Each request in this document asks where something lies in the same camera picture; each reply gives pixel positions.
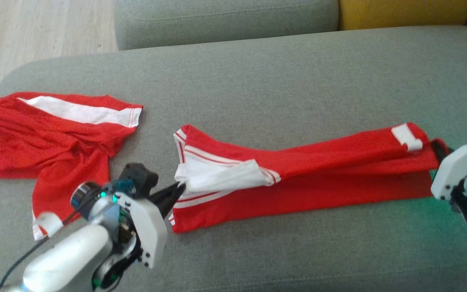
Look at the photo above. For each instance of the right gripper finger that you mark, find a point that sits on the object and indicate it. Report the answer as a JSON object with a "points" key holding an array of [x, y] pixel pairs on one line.
{"points": [[442, 150]]}

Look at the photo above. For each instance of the yellow sofa backrest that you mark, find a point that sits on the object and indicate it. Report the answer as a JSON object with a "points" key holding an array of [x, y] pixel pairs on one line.
{"points": [[403, 12]]}

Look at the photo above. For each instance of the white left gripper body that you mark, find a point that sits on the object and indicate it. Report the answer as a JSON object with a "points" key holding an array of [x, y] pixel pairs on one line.
{"points": [[150, 227]]}

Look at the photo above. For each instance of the red number 23 jersey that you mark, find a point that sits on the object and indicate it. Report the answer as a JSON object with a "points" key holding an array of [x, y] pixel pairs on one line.
{"points": [[298, 182]]}

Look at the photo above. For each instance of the red shorts with white stripe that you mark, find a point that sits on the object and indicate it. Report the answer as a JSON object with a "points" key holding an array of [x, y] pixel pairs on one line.
{"points": [[35, 138]]}

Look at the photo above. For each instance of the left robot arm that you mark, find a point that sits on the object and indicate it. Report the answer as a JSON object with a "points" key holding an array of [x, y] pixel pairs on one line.
{"points": [[71, 251]]}

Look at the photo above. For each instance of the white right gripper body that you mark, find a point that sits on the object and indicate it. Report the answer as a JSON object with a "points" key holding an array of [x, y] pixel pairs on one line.
{"points": [[456, 166]]}

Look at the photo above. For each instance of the grey sofa seat cushion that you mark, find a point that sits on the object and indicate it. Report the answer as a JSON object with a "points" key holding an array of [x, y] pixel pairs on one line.
{"points": [[225, 20]]}

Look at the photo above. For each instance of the blue left camera plug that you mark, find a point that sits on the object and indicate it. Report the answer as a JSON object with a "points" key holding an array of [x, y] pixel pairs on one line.
{"points": [[123, 186]]}

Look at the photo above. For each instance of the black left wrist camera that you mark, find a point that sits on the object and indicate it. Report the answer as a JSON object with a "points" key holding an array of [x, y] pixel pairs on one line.
{"points": [[138, 178]]}

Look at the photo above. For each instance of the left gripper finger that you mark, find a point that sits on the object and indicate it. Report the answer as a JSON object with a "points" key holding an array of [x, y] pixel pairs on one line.
{"points": [[166, 194], [170, 207]]}

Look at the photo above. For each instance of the large grey sofa ottoman cushion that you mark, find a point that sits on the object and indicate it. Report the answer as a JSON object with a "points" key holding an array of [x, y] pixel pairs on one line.
{"points": [[278, 89]]}

